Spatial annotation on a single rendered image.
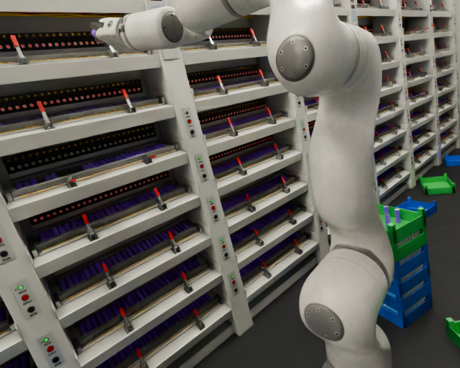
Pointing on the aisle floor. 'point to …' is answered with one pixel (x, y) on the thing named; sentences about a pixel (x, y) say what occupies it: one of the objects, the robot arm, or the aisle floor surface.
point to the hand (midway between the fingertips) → (104, 37)
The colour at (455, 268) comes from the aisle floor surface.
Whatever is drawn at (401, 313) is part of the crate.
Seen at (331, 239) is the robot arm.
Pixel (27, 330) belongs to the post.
